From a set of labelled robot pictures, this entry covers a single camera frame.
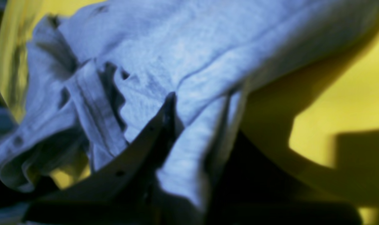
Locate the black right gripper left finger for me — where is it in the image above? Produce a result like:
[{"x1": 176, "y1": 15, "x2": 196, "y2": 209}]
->
[{"x1": 23, "y1": 92, "x2": 176, "y2": 225}]

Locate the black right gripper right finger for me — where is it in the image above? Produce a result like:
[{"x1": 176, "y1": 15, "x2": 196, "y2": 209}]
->
[{"x1": 206, "y1": 132, "x2": 362, "y2": 225}]

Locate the grey t-shirt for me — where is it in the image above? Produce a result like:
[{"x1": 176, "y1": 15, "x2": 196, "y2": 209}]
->
[{"x1": 0, "y1": 0, "x2": 379, "y2": 214}]

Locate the yellow table cloth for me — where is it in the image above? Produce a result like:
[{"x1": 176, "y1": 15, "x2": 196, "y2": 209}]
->
[{"x1": 0, "y1": 0, "x2": 379, "y2": 225}]

